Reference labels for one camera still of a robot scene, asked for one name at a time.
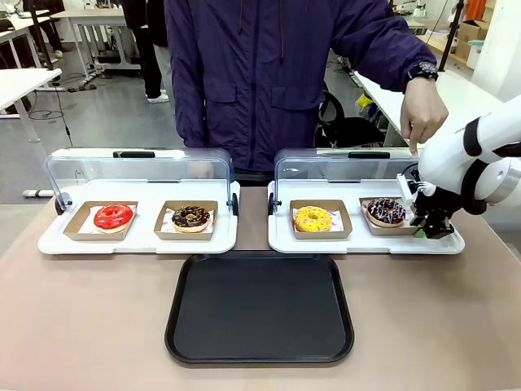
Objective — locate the white background desk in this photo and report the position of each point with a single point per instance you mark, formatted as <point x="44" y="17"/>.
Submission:
<point x="93" y="18"/>

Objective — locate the chocolate glazed donut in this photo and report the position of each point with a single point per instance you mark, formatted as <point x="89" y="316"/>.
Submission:
<point x="190" y="219"/>

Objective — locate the cardboard tray of purple donut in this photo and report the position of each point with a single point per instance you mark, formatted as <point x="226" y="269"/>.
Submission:
<point x="386" y="231"/>

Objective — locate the brown cardboard box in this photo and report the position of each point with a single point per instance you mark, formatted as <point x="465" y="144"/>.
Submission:
<point x="470" y="36"/>

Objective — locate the red glazed donut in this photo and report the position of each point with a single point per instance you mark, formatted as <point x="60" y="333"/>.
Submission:
<point x="114" y="218"/>

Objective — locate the black office chair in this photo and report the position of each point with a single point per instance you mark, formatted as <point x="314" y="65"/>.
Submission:
<point x="350" y="130"/>

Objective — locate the white display tray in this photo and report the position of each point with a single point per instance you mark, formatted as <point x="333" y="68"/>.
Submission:
<point x="358" y="244"/>
<point x="142" y="246"/>

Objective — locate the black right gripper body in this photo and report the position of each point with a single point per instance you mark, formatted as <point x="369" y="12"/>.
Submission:
<point x="433" y="207"/>

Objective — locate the large white work table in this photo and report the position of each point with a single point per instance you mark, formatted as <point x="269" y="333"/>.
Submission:
<point x="460" y="91"/>

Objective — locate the cardboard tray of chocolate donut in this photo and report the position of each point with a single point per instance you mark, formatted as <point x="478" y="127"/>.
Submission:
<point x="185" y="236"/>

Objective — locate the yellow sprinkled donut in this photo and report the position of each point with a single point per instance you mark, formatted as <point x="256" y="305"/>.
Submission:
<point x="312" y="219"/>

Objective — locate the bystander in black trousers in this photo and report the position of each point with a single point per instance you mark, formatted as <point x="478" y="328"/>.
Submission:
<point x="144" y="49"/>

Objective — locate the bystander in grey trousers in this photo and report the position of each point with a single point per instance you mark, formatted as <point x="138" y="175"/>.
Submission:
<point x="165" y="69"/>

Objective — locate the black wristwatch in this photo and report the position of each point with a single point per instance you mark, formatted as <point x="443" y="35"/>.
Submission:
<point x="423" y="71"/>

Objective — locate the cardboard tray of red donut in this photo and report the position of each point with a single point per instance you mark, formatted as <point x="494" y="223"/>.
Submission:
<point x="73" y="234"/>

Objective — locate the paper liner under chocolate donut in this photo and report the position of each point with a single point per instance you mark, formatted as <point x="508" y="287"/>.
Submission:
<point x="166" y="222"/>

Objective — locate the clear hinged display lid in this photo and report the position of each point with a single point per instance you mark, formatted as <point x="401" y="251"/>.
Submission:
<point x="309" y="163"/>
<point x="183" y="163"/>

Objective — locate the person's left forearm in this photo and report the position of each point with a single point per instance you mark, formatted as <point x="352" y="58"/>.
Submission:
<point x="399" y="49"/>

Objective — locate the purple sprinkled donut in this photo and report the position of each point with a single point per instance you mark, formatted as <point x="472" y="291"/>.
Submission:
<point x="386" y="212"/>

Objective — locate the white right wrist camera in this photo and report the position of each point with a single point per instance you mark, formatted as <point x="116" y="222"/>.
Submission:
<point x="407" y="189"/>

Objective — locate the black serving tray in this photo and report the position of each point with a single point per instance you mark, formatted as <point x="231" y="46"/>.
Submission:
<point x="259" y="309"/>

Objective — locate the person in navy jacket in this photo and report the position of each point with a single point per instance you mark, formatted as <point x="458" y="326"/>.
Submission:
<point x="252" y="81"/>

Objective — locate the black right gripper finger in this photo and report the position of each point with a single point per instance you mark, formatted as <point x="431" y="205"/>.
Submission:
<point x="437" y="230"/>
<point x="417" y="220"/>

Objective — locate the person's right hand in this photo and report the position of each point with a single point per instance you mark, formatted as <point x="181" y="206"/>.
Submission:
<point x="201" y="170"/>

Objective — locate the black stand pole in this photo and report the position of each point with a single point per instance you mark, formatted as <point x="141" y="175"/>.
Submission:
<point x="452" y="32"/>

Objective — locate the paper liner under red donut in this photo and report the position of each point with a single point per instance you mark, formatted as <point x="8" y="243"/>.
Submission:
<point x="85" y="226"/>

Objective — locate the cardboard tray of yellow donut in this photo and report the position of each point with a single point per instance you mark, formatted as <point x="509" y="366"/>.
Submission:
<point x="317" y="235"/>

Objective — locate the person's left hand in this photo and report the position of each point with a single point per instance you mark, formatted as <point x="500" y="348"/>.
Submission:
<point x="421" y="110"/>

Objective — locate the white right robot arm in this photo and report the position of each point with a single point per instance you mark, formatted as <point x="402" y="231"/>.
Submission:
<point x="443" y="163"/>

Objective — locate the colourful bag under table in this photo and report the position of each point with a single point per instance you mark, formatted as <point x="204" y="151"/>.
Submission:
<point x="364" y="106"/>

